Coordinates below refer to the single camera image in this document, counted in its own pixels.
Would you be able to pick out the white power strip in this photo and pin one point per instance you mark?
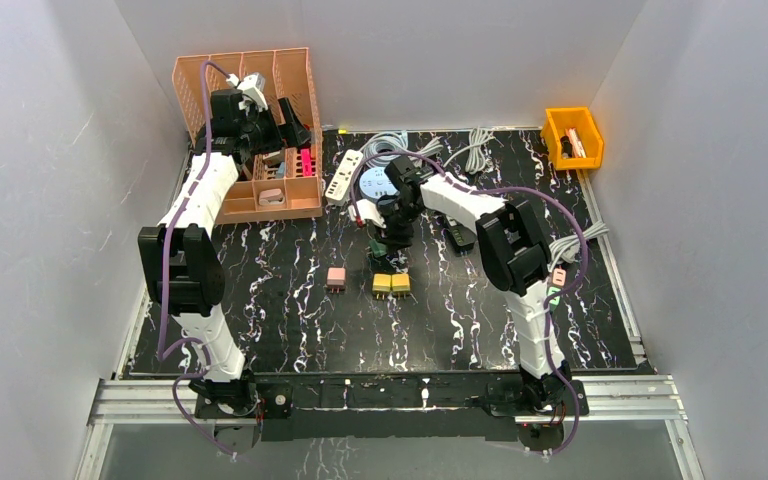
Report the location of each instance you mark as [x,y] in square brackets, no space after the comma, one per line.
[337,190]

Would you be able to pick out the round blue power socket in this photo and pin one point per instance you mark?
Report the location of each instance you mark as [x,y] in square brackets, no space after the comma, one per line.
[374,183]

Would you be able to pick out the yellow plug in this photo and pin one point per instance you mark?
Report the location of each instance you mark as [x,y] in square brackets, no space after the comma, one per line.
[381,285]
[400,284]

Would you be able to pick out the orange storage bin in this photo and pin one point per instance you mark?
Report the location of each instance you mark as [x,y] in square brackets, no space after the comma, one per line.
[572,139]

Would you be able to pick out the pink file organizer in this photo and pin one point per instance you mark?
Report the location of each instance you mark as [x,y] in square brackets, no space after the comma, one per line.
[279,186]

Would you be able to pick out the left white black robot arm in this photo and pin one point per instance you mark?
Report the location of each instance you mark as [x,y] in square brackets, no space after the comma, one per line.
[183,273]

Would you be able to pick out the aluminium base frame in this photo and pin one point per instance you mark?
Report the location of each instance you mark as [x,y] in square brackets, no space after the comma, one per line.
[360,398]

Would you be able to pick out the black power strip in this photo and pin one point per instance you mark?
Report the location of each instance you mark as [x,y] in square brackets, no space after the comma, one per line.
[460,238]
[556,283]

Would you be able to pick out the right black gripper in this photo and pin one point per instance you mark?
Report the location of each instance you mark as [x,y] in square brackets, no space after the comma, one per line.
[389,233]

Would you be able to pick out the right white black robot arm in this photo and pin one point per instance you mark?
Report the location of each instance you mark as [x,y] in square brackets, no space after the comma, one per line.
[514,255]

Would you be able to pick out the green plug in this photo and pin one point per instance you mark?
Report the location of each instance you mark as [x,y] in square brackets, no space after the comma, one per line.
[377,250]

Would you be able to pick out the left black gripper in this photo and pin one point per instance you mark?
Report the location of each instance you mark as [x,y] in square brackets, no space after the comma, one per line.
[281,125]

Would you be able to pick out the pink plug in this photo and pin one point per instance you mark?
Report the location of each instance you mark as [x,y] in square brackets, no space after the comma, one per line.
[336,279]

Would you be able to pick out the right side black power strip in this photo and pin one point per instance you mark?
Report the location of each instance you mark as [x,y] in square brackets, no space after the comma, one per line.
[556,283]

